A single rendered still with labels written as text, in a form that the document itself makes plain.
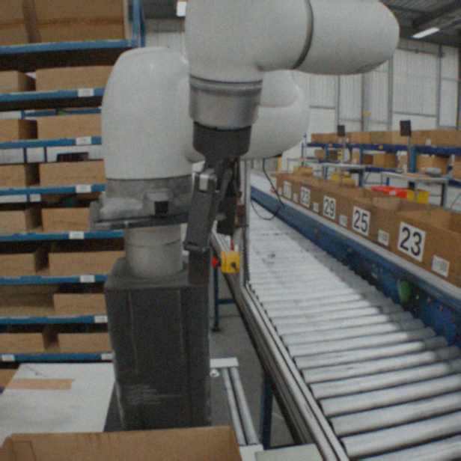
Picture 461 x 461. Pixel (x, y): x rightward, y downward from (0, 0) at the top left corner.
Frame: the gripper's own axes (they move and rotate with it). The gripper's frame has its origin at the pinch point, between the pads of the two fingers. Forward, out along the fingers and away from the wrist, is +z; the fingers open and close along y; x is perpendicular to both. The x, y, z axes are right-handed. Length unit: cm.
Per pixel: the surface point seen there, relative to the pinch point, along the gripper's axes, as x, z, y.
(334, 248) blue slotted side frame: -32, 75, 125
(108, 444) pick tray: 10.1, 28.3, -22.0
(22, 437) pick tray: 23.8, 26.8, -27.3
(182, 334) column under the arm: 3.6, 16.6, -3.6
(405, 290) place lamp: -53, 46, 63
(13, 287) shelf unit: 136, 112, 71
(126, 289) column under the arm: 13.2, 8.5, -4.4
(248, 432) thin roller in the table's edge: -11.5, 37.7, -6.7
